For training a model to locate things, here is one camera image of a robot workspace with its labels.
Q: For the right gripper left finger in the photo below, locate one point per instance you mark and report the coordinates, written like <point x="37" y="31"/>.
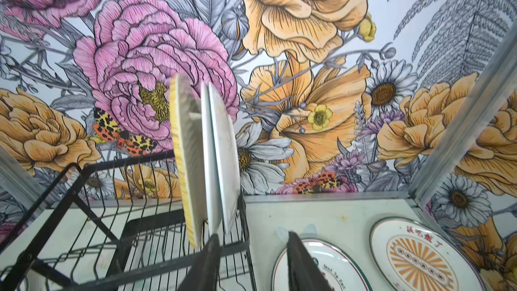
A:
<point x="204" y="273"/>

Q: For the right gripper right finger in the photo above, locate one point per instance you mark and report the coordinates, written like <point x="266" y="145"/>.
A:
<point x="303" y="273"/>

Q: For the white plate red ring pattern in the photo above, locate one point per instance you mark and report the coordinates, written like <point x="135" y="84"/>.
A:
<point x="336" y="266"/>

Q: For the white plate with chinese characters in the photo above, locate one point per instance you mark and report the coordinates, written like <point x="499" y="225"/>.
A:
<point x="226" y="155"/>

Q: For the yellow woven square plate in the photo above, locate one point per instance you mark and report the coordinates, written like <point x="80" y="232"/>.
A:
<point x="187" y="137"/>

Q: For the white plate green red rim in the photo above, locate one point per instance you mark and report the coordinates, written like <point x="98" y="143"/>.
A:
<point x="213" y="195"/>

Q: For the orange sunburst plate right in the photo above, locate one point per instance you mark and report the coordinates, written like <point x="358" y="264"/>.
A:
<point x="411" y="256"/>

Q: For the black wire dish rack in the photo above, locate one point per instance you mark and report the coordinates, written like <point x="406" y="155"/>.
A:
<point x="117" y="225"/>

